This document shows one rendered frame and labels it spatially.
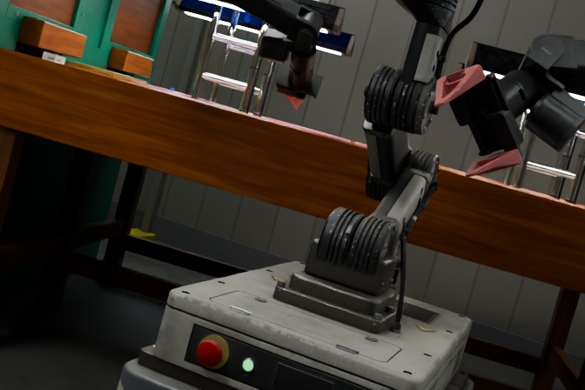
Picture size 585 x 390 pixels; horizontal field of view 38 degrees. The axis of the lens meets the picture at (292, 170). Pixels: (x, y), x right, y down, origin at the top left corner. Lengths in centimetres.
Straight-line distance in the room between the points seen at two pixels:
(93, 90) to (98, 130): 10
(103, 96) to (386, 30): 224
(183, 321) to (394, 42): 289
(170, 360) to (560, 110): 70
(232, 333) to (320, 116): 288
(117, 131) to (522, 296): 237
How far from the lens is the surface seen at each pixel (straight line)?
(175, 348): 138
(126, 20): 308
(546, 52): 124
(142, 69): 313
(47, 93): 216
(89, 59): 281
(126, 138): 209
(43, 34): 232
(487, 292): 400
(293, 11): 190
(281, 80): 202
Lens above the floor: 79
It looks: 3 degrees down
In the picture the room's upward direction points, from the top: 15 degrees clockwise
